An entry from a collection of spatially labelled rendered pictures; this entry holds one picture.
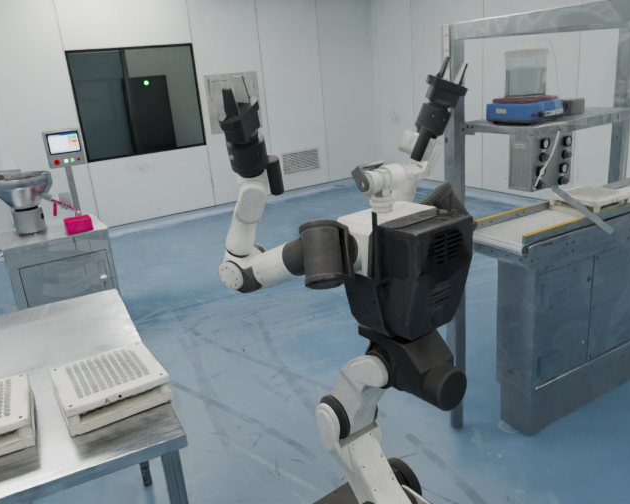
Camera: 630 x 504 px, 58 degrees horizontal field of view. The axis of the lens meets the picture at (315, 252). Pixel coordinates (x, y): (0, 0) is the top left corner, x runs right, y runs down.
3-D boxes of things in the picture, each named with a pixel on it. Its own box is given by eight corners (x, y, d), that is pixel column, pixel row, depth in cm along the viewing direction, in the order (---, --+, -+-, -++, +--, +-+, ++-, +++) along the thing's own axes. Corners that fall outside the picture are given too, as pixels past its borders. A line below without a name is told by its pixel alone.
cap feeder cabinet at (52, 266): (31, 362, 364) (1, 250, 340) (23, 332, 410) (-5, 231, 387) (130, 333, 393) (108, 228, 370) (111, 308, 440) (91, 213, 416)
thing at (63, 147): (64, 224, 390) (42, 132, 371) (61, 221, 399) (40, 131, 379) (98, 217, 401) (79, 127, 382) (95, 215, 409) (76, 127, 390)
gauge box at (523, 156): (531, 192, 203) (533, 136, 196) (507, 188, 211) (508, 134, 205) (570, 182, 213) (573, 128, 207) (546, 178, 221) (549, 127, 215)
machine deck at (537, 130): (532, 139, 197) (533, 127, 196) (454, 133, 228) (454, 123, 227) (638, 117, 225) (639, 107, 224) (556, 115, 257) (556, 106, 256)
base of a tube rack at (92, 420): (71, 438, 130) (68, 429, 129) (53, 392, 150) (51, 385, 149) (174, 399, 142) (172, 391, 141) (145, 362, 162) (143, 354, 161)
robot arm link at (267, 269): (264, 282, 160) (319, 262, 145) (234, 305, 151) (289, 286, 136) (244, 247, 159) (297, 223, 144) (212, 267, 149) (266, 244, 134)
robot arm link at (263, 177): (230, 142, 136) (239, 181, 144) (227, 167, 128) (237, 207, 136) (277, 137, 136) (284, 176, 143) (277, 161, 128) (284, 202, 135)
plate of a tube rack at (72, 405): (66, 419, 128) (64, 411, 128) (49, 376, 148) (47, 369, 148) (170, 381, 140) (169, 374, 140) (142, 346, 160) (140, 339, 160)
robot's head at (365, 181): (399, 183, 142) (386, 157, 143) (374, 190, 137) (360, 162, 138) (385, 195, 147) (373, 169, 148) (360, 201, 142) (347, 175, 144)
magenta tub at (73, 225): (68, 235, 360) (65, 222, 358) (65, 231, 370) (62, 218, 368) (94, 230, 368) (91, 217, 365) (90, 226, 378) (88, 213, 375)
